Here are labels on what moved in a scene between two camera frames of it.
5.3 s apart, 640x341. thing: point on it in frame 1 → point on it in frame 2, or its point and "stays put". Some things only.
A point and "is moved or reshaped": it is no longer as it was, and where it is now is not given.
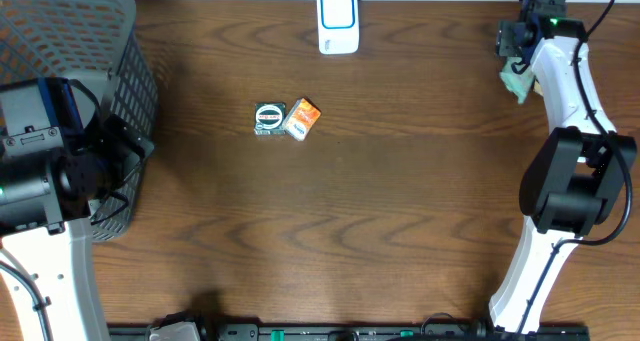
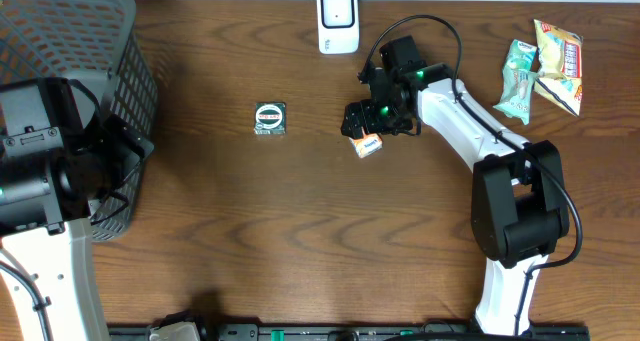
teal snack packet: (518, 83) is moved or reshaped
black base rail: (439, 329) stays put
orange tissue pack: (302, 119) → (367, 144)
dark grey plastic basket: (83, 31) stays put
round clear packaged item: (269, 118) stays put
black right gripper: (504, 32) → (367, 122)
